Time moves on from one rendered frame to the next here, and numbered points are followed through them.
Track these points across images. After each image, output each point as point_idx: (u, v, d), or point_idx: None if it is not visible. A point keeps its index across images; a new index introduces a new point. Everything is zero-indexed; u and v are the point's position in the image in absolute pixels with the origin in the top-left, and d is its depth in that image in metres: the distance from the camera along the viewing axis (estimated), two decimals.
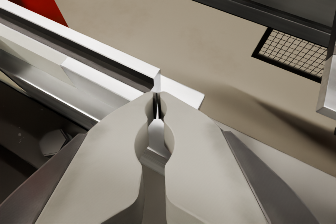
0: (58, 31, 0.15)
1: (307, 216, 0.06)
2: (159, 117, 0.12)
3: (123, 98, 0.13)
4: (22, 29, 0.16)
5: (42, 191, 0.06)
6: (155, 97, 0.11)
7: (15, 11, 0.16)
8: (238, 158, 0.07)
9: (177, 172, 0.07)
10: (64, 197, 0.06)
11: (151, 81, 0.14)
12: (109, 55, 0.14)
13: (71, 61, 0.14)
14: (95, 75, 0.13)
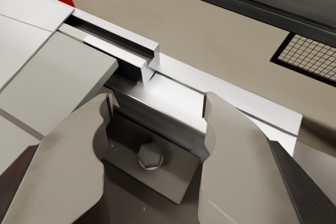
0: (80, 15, 0.19)
1: None
2: (202, 116, 0.12)
3: (130, 64, 0.17)
4: None
5: None
6: (108, 98, 0.11)
7: (45, 0, 0.20)
8: (283, 170, 0.07)
9: (215, 170, 0.07)
10: (21, 212, 0.06)
11: (151, 53, 0.18)
12: (119, 33, 0.18)
13: (91, 37, 0.18)
14: (109, 47, 0.17)
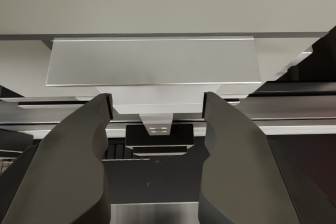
0: None
1: None
2: (202, 116, 0.12)
3: (13, 95, 0.16)
4: None
5: None
6: (108, 98, 0.11)
7: None
8: (283, 170, 0.07)
9: (215, 170, 0.07)
10: (21, 212, 0.06)
11: (21, 100, 0.18)
12: (59, 105, 0.18)
13: (72, 100, 0.17)
14: (46, 99, 0.17)
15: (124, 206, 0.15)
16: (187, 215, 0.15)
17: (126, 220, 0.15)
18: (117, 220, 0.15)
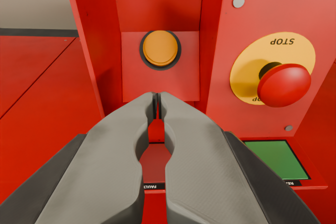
0: None
1: (307, 216, 0.06)
2: (159, 117, 0.12)
3: None
4: None
5: (41, 191, 0.06)
6: (154, 97, 0.11)
7: None
8: (238, 158, 0.07)
9: (177, 172, 0.07)
10: (63, 197, 0.06)
11: None
12: None
13: None
14: None
15: None
16: None
17: None
18: None
